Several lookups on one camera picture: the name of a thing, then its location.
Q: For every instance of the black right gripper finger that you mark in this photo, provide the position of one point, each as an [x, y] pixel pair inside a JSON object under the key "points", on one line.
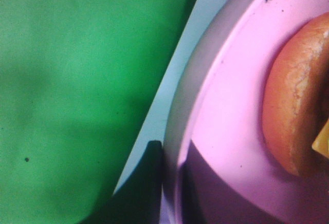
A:
{"points": [[139, 198]]}

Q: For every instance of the burger with cheese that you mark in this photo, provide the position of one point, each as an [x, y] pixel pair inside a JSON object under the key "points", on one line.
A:
{"points": [[295, 104]]}

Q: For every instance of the pink round plate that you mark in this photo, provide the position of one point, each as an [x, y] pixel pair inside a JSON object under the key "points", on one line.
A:
{"points": [[217, 167]]}

